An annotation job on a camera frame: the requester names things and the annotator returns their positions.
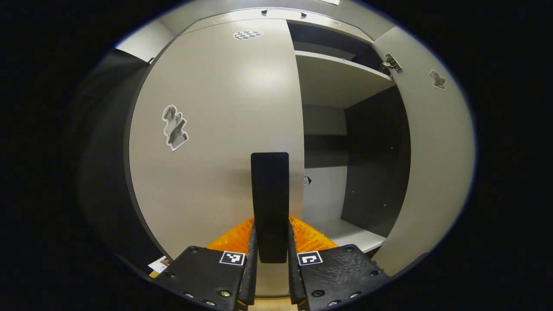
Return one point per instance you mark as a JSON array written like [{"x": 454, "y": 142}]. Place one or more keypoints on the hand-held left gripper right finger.
[{"x": 341, "y": 276}]

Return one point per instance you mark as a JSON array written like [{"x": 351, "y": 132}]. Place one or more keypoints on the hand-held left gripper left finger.
[{"x": 207, "y": 276}]

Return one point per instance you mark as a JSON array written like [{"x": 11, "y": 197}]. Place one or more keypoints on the grey double-door shoe cabinet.
[{"x": 376, "y": 172}]

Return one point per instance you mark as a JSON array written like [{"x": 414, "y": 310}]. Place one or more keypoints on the cabinet door with box stickers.
[{"x": 432, "y": 172}]

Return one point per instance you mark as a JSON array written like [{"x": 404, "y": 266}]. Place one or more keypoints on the cabinet door with checkered sticker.
[{"x": 216, "y": 108}]

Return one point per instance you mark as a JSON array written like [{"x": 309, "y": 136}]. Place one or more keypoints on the grey cabinet shelf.
[
  {"x": 319, "y": 49},
  {"x": 337, "y": 82},
  {"x": 350, "y": 235}
]

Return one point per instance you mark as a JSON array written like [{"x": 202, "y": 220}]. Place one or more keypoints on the metal door hinge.
[{"x": 391, "y": 64}]

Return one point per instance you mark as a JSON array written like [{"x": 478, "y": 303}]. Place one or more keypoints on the grey cabinet drawer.
[{"x": 328, "y": 23}]

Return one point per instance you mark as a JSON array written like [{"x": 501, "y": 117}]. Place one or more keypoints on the white paper card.
[{"x": 159, "y": 265}]

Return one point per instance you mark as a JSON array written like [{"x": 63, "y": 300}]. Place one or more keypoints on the black backdrop cloth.
[{"x": 103, "y": 172}]

